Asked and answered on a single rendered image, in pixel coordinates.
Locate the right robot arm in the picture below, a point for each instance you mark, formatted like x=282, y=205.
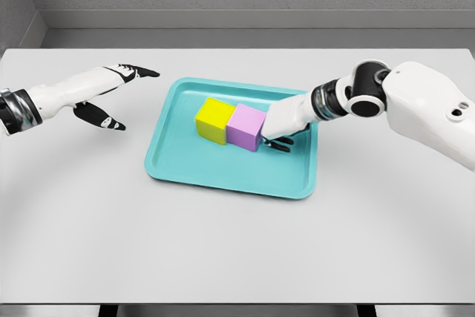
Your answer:
x=408, y=99

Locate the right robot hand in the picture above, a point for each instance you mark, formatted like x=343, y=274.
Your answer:
x=284, y=116

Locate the pink cube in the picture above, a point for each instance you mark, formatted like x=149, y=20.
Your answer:
x=245, y=127

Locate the yellow cube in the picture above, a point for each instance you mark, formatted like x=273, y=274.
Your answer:
x=213, y=120

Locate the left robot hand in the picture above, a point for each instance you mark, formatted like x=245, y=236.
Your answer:
x=97, y=78

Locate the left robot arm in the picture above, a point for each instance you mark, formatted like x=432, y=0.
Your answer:
x=33, y=99

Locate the teal plastic tray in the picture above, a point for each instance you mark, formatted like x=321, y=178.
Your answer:
x=230, y=168

